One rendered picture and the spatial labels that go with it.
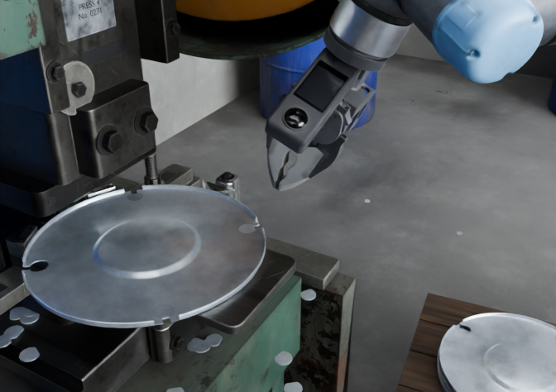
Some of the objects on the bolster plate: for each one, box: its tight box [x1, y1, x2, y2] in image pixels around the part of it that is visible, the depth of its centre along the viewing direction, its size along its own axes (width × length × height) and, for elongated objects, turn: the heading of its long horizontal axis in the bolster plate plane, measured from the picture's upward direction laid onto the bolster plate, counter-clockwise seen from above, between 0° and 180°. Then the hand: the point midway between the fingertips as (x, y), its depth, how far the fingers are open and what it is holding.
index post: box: [215, 172, 240, 202], centre depth 91 cm, size 3×3×10 cm
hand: (277, 184), depth 75 cm, fingers closed
